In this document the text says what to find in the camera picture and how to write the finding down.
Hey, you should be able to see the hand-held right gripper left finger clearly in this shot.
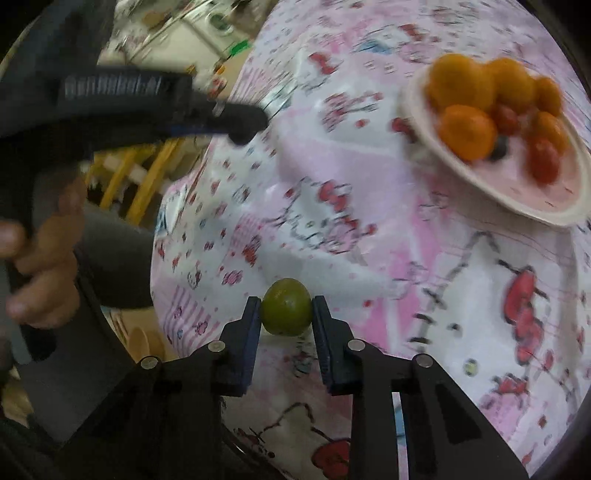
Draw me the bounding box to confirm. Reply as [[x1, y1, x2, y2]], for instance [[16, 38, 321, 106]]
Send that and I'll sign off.
[[55, 296, 263, 480]]

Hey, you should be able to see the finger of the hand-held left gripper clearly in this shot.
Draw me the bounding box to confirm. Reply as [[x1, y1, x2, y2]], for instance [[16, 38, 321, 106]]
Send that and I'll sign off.
[[185, 88, 269, 144]]

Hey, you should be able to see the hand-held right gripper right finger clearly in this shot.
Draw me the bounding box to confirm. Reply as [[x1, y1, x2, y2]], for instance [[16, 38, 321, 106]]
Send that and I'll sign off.
[[311, 295, 529, 480]]

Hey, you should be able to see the green plum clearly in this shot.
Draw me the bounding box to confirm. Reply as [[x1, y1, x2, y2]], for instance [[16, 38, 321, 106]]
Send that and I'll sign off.
[[261, 278, 314, 336]]

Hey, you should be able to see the large orange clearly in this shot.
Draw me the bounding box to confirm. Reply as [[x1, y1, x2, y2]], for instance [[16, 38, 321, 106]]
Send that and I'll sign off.
[[427, 53, 497, 114], [485, 56, 539, 114]]

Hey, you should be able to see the medium orange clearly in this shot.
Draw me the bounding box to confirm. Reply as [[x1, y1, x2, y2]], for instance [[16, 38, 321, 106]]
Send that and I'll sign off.
[[438, 104, 498, 162]]

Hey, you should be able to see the pink strawberry pattern plate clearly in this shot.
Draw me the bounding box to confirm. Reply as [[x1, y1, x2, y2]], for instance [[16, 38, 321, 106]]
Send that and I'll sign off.
[[399, 65, 591, 228]]

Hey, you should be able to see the red cherry tomato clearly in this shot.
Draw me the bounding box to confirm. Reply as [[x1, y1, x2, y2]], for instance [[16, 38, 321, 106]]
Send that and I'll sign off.
[[526, 136, 561, 184], [492, 104, 520, 134]]

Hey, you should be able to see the orange cherry tomato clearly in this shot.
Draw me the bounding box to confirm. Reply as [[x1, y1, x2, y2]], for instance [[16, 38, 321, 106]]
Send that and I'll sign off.
[[526, 111, 568, 155]]

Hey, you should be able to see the person's left hand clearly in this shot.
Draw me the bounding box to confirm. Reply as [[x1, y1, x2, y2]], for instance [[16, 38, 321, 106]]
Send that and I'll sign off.
[[0, 173, 88, 329]]

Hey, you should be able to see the pink cartoon printed blanket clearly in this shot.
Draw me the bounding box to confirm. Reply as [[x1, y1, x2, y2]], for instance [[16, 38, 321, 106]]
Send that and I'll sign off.
[[152, 0, 591, 480]]

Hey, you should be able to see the white washing machine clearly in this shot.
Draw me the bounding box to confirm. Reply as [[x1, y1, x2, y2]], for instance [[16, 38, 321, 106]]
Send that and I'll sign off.
[[185, 4, 241, 51]]

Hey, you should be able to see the tan round basket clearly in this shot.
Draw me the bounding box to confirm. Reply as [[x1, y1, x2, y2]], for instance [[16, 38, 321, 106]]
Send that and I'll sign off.
[[129, 325, 164, 363]]

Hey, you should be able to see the small mandarin orange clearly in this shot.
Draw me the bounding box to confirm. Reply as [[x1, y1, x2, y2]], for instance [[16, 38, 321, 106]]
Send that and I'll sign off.
[[533, 76, 563, 116]]

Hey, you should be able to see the yellow wooden frame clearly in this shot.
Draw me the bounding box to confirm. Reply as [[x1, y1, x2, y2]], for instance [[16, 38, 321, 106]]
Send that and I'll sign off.
[[85, 138, 195, 222]]

